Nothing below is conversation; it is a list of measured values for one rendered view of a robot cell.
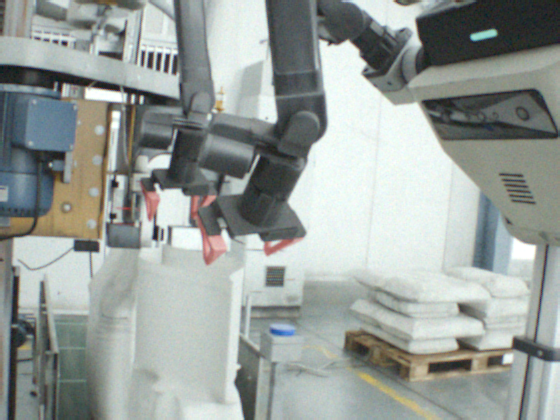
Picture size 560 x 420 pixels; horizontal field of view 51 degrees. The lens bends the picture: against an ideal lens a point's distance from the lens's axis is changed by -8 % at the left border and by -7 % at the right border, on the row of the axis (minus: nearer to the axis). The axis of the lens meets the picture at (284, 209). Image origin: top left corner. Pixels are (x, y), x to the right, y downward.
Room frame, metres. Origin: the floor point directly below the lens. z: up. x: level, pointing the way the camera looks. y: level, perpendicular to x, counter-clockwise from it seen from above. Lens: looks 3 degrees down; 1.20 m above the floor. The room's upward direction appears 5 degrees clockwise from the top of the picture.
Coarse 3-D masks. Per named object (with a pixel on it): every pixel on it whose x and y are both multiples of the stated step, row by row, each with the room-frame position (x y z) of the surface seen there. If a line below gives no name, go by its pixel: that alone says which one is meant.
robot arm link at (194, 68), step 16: (176, 0) 1.08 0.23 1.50; (192, 0) 1.09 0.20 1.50; (176, 16) 1.09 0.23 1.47; (192, 16) 1.09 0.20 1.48; (176, 32) 1.11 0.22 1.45; (192, 32) 1.10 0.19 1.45; (192, 48) 1.10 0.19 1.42; (192, 64) 1.10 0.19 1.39; (208, 64) 1.11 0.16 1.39; (192, 80) 1.10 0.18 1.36; (208, 80) 1.11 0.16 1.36; (208, 112) 1.12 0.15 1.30
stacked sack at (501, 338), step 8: (488, 328) 4.19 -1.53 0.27; (504, 328) 4.19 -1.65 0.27; (512, 328) 4.21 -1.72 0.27; (520, 328) 4.21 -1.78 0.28; (480, 336) 4.01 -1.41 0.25; (488, 336) 4.00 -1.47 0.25; (496, 336) 4.02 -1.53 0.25; (504, 336) 4.05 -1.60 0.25; (512, 336) 4.07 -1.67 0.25; (464, 344) 4.10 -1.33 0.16; (472, 344) 4.01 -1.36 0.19; (480, 344) 3.97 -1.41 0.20; (488, 344) 3.97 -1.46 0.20; (496, 344) 3.99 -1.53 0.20; (504, 344) 4.03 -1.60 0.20
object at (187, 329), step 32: (160, 256) 1.28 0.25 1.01; (192, 256) 1.27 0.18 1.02; (160, 288) 1.04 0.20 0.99; (192, 288) 1.01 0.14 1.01; (224, 288) 0.96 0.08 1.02; (160, 320) 1.04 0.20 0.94; (192, 320) 1.00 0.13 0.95; (224, 320) 0.95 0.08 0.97; (160, 352) 1.04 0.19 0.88; (192, 352) 1.00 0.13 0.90; (224, 352) 0.94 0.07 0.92; (160, 384) 1.02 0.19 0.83; (192, 384) 1.00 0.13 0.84; (224, 384) 0.94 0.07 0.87; (128, 416) 1.20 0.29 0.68; (160, 416) 1.00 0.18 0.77; (192, 416) 0.96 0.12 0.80; (224, 416) 0.99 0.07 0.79
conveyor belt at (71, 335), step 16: (64, 320) 2.98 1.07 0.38; (80, 320) 3.02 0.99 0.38; (64, 336) 2.70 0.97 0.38; (80, 336) 2.74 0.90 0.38; (64, 352) 2.47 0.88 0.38; (80, 352) 2.50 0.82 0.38; (64, 368) 2.27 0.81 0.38; (80, 368) 2.30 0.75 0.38; (64, 384) 2.10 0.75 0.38; (80, 384) 2.12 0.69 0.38; (64, 400) 1.95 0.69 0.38; (80, 400) 1.97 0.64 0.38; (64, 416) 1.82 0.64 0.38; (80, 416) 1.84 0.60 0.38
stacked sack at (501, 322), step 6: (474, 318) 4.21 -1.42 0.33; (486, 318) 4.13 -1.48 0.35; (492, 318) 4.14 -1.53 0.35; (498, 318) 4.17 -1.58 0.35; (504, 318) 4.19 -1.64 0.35; (510, 318) 4.21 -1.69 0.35; (516, 318) 4.23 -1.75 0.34; (522, 318) 4.27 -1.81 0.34; (486, 324) 4.11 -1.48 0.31; (492, 324) 4.12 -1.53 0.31; (498, 324) 4.15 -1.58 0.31; (504, 324) 4.17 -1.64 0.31; (510, 324) 4.20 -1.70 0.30; (516, 324) 4.23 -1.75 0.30; (522, 324) 4.25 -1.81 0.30
